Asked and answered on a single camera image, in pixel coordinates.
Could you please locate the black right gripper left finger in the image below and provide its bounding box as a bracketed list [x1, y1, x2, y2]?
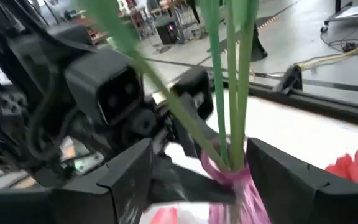
[54, 138, 154, 224]

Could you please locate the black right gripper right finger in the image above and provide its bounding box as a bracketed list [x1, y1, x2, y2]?
[246, 138, 358, 224]

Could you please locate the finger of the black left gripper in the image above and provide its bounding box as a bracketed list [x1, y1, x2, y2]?
[149, 155, 239, 205]
[172, 67, 220, 156]

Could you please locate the purple glass vase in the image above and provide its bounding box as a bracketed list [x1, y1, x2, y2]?
[200, 148, 272, 224]

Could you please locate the black computer tower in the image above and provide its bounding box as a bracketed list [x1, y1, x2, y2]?
[155, 18, 180, 45]

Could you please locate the black stand foot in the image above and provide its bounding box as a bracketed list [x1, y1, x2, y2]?
[249, 23, 269, 62]

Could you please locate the large black striped-edge mat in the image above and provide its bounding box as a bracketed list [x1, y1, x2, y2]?
[256, 12, 281, 32]

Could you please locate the grey wheeled cart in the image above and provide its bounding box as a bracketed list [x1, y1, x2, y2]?
[320, 0, 358, 34]

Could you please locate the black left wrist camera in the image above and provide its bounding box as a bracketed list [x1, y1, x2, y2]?
[64, 49, 144, 127]

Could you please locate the black mount bar with clip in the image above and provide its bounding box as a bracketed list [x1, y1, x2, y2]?
[273, 63, 304, 95]

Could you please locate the yellow cable with plug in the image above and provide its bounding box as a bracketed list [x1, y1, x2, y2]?
[296, 36, 358, 72]

